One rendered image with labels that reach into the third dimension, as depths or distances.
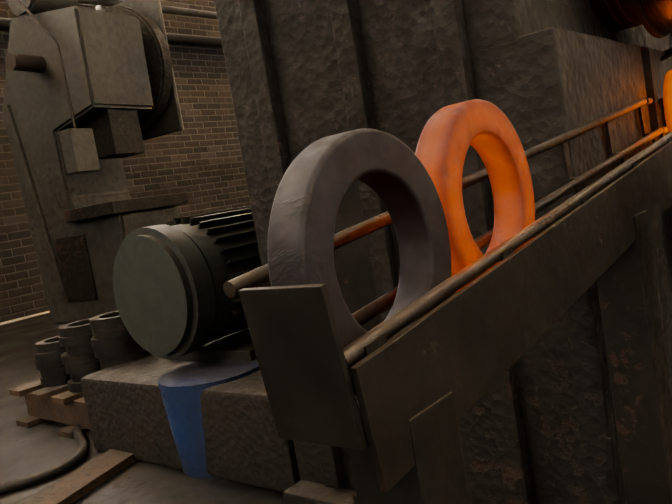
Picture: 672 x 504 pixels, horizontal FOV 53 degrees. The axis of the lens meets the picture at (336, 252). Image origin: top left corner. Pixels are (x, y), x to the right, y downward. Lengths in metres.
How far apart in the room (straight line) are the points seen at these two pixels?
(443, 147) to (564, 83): 0.52
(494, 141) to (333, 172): 0.26
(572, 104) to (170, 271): 1.15
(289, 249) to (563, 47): 0.75
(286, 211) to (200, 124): 8.01
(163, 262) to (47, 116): 3.74
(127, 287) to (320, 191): 1.61
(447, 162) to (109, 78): 4.81
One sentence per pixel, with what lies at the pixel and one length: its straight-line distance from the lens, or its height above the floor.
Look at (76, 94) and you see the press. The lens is 5.26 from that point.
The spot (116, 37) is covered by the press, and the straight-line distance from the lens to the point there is 5.46.
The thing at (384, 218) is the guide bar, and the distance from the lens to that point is 0.59.
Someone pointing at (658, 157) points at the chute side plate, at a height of 0.66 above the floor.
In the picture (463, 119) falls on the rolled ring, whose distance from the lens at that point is 0.60.
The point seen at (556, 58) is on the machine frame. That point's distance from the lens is 1.07.
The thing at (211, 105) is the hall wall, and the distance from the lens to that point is 8.61.
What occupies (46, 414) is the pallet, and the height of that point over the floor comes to 0.04.
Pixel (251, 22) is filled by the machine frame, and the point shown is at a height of 1.04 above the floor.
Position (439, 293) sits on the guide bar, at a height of 0.60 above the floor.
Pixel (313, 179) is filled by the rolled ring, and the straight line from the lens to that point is 0.43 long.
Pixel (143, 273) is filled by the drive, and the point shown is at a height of 0.55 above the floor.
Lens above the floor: 0.69
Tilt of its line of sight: 5 degrees down
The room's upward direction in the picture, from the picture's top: 10 degrees counter-clockwise
